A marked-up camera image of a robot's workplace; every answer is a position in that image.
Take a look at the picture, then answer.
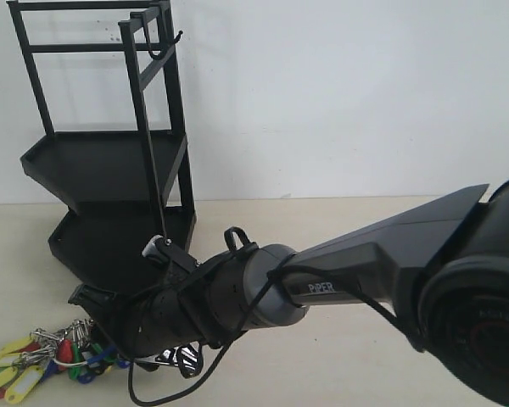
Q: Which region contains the black metal two-tier rack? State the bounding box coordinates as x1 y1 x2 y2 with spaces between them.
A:
8 1 196 279

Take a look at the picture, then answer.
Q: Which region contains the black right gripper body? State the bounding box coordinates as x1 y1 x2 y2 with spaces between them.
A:
67 254 221 361

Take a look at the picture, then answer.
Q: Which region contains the bunch of colourful key tags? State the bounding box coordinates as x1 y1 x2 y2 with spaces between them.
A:
0 319 130 405

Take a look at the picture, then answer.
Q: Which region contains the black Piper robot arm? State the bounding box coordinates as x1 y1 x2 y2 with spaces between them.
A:
70 180 509 406

